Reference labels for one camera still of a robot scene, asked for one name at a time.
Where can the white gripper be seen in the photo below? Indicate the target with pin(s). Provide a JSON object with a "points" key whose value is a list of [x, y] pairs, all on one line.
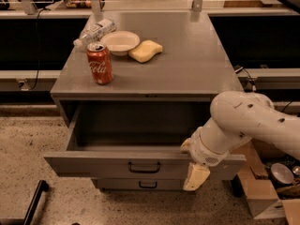
{"points": [[202, 150]]}

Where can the grey top drawer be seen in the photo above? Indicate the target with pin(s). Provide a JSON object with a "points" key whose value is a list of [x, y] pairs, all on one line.
{"points": [[129, 140]]}

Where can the grey drawer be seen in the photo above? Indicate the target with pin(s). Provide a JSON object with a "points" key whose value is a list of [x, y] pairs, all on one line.
{"points": [[138, 184], [129, 140]]}

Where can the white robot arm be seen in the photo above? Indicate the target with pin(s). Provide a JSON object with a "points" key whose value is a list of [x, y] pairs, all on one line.
{"points": [[235, 119]]}

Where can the grey drawer cabinet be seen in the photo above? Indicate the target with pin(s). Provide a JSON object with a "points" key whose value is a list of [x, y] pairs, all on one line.
{"points": [[193, 66]]}

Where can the grey bottom drawer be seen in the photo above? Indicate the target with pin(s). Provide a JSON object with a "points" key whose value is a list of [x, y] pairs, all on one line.
{"points": [[138, 184]]}

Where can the cardboard box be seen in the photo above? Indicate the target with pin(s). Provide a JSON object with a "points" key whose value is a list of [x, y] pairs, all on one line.
{"points": [[261, 196]]}

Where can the metal bowl in box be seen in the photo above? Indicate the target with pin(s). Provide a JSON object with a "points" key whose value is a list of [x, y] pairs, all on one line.
{"points": [[282, 174]]}

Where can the yellow sponge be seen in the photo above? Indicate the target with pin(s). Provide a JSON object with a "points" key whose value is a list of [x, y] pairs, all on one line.
{"points": [[145, 51]]}

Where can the white bowl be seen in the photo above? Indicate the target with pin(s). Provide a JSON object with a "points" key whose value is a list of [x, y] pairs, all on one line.
{"points": [[120, 43]]}

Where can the red cola can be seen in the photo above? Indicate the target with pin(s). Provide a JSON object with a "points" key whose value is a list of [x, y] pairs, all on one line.
{"points": [[99, 60]]}

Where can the black bar on floor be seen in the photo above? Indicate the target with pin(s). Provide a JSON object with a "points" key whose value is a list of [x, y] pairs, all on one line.
{"points": [[42, 186]]}

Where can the clear plastic water bottle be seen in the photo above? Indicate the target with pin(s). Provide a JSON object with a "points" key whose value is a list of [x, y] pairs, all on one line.
{"points": [[95, 32]]}

